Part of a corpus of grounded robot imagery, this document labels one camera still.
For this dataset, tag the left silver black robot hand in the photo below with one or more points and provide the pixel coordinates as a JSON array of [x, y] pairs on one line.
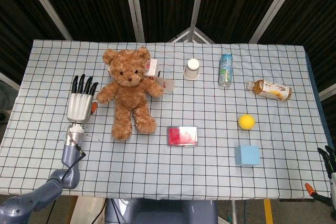
[[78, 107]]

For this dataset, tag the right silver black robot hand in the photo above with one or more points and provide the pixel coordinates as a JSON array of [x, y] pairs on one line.
[[333, 179]]

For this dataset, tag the brown plush teddy bear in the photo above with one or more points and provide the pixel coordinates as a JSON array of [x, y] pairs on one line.
[[130, 98]]

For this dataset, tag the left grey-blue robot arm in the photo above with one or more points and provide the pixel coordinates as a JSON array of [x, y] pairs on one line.
[[68, 155]]

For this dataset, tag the orange black spring clamp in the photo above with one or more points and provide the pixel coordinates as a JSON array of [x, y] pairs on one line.
[[309, 188]]

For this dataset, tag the small white pink box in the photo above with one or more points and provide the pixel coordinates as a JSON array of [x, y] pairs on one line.
[[152, 67]]

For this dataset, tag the light blue foam cube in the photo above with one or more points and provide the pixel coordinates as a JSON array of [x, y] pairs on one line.
[[247, 155]]

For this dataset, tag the blue checkered tablecloth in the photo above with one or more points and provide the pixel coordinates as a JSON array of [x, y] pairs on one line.
[[157, 171]]

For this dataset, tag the yellow foam ball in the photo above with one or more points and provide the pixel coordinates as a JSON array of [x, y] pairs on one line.
[[246, 121]]

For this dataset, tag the tea bottle white cap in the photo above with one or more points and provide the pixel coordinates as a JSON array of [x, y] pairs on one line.
[[273, 90]]

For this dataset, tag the red ink pad case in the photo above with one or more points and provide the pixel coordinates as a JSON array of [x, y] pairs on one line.
[[182, 136]]

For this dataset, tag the white paper cup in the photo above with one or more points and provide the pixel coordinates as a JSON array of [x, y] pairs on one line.
[[192, 70]]

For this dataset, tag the grey-blue robot torso base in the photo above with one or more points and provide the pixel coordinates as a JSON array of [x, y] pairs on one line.
[[162, 212]]

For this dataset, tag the clear bottle blue label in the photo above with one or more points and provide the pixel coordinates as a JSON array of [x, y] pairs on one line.
[[226, 70]]

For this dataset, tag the white metal frame bar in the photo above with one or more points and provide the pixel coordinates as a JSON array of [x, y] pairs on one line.
[[9, 80], [328, 91]]

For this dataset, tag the white metal frame foot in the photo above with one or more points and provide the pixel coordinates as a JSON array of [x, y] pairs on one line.
[[202, 36]]

